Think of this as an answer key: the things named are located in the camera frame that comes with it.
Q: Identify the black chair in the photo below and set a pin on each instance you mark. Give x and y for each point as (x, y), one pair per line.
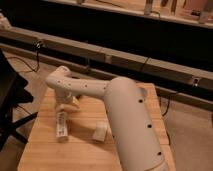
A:
(12, 92)

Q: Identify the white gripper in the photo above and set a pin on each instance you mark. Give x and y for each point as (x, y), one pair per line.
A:
(64, 98)

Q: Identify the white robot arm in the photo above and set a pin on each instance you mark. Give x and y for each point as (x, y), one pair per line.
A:
(136, 141)

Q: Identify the white lotion bottle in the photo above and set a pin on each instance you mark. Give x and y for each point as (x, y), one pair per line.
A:
(61, 124)

